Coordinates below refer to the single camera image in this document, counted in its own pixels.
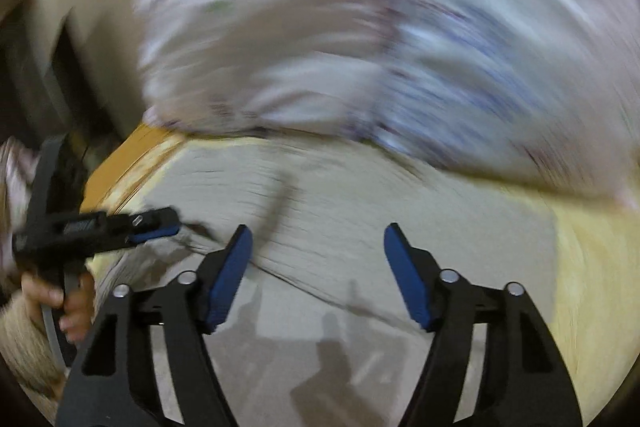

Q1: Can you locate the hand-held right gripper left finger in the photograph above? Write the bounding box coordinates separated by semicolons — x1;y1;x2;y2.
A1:
55;224;254;427

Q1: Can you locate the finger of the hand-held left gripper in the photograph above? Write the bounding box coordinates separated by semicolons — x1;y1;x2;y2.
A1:
102;207;181;253

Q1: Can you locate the grey cable-knit sweater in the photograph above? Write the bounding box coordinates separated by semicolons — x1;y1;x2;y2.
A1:
92;134;561;427

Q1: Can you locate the pink patterned cloth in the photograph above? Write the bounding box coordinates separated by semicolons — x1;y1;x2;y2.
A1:
0;139;41;270

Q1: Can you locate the person's left hand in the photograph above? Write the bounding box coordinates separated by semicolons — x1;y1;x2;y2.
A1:
22;272;96;344

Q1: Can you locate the blue lavender print pillow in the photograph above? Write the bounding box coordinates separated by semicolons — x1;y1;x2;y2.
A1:
370;0;640;202

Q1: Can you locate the person's left forearm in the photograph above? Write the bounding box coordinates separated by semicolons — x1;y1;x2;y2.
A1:
0;294;68;410

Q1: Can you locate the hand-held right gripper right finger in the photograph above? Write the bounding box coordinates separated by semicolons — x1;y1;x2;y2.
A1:
382;222;584;427

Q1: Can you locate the pink floral pillow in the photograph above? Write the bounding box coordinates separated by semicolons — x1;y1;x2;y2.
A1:
135;0;401;138

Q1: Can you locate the yellow patterned bed sheet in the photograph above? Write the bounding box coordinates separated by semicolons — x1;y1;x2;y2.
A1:
80;122;640;427

